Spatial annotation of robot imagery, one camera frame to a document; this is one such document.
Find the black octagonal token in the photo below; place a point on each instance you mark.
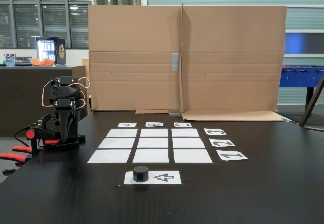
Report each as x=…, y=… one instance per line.
x=141, y=174

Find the white paper grid square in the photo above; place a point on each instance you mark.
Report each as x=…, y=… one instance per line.
x=185, y=133
x=117, y=143
x=192, y=156
x=188, y=143
x=122, y=133
x=154, y=133
x=151, y=156
x=153, y=143
x=110, y=156

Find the small brown cardboard sheet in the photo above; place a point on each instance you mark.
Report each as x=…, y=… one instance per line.
x=80, y=82

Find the red and black clamp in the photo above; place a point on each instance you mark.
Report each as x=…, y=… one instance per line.
x=31, y=134

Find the dark counter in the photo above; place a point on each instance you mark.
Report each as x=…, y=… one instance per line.
x=20, y=95

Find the orange plastic bag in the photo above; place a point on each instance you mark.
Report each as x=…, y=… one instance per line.
x=43, y=62

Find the black mini fridge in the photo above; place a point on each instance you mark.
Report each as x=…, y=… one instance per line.
x=59, y=50

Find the paper label letter A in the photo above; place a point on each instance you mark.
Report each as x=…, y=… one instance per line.
x=127, y=125

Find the plastic bottle pack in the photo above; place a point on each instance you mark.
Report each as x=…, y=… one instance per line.
x=9, y=61

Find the paper label letter B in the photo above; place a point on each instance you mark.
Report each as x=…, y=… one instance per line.
x=154, y=124

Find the large brown cardboard panel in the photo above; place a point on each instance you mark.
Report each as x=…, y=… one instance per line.
x=134, y=44
x=233, y=57

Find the grey tape strip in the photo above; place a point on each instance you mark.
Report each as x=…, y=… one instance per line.
x=175, y=61
x=174, y=113

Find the paper label letter C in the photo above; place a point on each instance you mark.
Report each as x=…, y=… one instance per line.
x=183, y=125

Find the white arrow paper sheet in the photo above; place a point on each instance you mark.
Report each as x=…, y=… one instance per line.
x=167, y=178

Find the paper label number 3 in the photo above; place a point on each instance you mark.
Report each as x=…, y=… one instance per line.
x=215, y=132

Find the paper label number 2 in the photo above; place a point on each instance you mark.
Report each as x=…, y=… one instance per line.
x=222, y=142

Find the paper label number 1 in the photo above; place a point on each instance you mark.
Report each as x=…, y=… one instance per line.
x=231, y=156

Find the blue foosball table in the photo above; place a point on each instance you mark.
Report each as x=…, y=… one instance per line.
x=298, y=76

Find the dark wooden leg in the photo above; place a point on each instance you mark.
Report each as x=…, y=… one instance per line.
x=311, y=102

